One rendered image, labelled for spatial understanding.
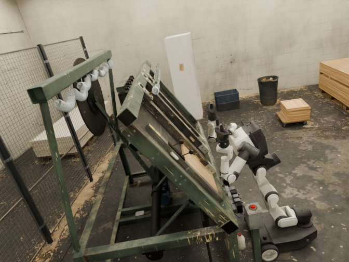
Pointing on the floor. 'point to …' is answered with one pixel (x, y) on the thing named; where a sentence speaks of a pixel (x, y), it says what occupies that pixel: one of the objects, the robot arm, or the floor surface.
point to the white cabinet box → (184, 72)
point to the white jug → (241, 241)
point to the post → (256, 245)
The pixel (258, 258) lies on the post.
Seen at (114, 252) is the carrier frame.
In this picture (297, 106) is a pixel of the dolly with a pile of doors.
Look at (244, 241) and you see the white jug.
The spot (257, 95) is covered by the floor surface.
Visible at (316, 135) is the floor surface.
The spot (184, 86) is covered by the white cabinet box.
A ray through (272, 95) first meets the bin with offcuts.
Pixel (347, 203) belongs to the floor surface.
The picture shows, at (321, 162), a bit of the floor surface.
